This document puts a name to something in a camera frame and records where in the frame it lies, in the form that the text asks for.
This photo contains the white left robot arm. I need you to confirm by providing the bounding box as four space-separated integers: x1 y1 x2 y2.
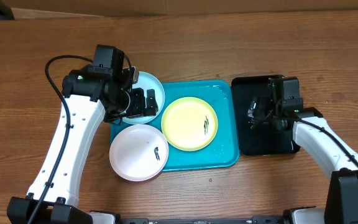
7 94 169 223

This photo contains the light blue plate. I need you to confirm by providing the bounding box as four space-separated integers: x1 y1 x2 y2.
123 72 165 124

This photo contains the teal plastic tray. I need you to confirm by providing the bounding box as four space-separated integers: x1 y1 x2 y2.
109 79 240 172

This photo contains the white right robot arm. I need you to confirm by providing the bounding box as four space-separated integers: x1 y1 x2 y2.
248 77 358 224

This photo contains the yellow plate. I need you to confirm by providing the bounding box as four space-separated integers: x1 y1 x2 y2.
161 96 219 151

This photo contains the cardboard box wall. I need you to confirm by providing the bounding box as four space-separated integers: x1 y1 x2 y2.
4 0 358 16

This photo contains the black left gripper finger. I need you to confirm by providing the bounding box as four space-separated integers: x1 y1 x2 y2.
127 88 145 118
145 89 158 116

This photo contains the black plastic water tray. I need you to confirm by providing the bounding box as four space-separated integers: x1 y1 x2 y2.
231 75 300 156

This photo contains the pink plate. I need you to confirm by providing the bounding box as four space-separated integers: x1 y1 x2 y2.
109 124 169 182

